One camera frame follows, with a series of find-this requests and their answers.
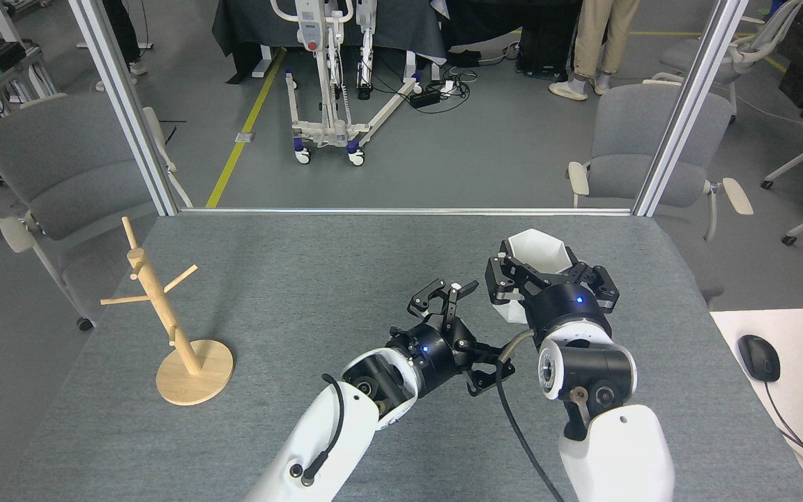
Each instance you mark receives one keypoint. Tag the metal floor plate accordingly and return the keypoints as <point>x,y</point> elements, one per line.
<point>245,137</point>

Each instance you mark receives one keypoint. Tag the white hexagonal cup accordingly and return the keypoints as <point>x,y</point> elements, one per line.
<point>534,251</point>

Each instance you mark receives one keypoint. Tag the grey chair with cream armrests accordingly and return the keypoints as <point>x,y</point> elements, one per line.
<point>60,167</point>
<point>624,139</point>

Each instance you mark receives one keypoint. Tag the wooden cup rack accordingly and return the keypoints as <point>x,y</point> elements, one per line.
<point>154,293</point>

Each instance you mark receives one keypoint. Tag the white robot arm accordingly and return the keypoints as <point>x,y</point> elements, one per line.
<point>332,446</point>
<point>617,453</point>

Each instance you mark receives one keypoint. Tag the person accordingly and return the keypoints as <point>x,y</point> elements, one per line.
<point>119,28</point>
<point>597,35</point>

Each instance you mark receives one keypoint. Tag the silver frame crossbar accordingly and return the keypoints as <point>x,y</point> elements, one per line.
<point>401,211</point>

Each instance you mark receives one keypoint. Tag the black computer mouse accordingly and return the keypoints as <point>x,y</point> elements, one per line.
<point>758,357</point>

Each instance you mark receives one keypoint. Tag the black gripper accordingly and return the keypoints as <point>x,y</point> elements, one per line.
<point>565,307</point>
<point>433,359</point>

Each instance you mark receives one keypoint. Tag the black case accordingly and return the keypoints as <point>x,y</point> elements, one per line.
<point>548,49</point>

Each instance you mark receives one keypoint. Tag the white stand on wheels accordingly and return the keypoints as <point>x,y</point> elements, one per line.
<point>311,28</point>

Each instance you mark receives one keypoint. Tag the table with dark cloth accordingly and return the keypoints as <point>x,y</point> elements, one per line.
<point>248,28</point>

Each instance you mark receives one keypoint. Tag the silver frame post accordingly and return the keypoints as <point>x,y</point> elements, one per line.
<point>126,104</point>
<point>689,104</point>

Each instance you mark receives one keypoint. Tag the black power adapter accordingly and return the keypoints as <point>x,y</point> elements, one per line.
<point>424,99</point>

